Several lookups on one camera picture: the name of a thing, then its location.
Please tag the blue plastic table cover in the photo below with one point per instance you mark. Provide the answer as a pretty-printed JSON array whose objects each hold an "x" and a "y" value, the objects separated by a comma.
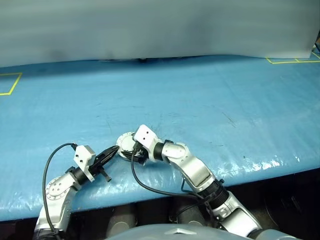
[{"x": 225, "y": 100}]

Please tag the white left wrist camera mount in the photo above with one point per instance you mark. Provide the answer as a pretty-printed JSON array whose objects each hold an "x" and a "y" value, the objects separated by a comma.
[{"x": 85, "y": 157}]

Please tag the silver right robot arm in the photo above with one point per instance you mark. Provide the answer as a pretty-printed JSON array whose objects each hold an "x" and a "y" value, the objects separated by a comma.
[{"x": 192, "y": 167}]

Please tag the small dark round object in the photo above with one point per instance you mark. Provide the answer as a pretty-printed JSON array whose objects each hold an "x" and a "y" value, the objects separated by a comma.
[{"x": 143, "y": 59}]

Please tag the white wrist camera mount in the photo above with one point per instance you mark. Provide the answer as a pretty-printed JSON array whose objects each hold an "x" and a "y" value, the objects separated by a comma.
[
  {"x": 85, "y": 157},
  {"x": 146, "y": 136}
]

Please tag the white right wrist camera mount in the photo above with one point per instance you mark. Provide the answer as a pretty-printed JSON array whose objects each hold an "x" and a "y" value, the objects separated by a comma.
[{"x": 146, "y": 136}]

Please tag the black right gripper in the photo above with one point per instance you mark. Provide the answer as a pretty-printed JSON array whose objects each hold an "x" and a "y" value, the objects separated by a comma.
[{"x": 140, "y": 155}]

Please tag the dark grey rounded shape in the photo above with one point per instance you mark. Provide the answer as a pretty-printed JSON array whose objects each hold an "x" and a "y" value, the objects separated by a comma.
[
  {"x": 187, "y": 215},
  {"x": 122, "y": 217}
]

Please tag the grey white backdrop sheet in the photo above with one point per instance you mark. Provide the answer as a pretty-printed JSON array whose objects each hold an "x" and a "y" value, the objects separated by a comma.
[{"x": 160, "y": 25}]

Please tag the silver motor lid circuit board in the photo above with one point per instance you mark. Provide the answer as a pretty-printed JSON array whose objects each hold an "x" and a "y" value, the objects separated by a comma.
[{"x": 125, "y": 143}]

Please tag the grey robot torso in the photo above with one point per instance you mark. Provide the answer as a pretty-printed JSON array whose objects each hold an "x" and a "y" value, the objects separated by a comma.
[{"x": 180, "y": 232}]

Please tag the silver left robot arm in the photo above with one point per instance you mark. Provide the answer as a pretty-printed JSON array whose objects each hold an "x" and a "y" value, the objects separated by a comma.
[{"x": 57, "y": 190}]

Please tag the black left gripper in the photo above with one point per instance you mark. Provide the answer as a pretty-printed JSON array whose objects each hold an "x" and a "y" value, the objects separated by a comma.
[{"x": 97, "y": 166}]

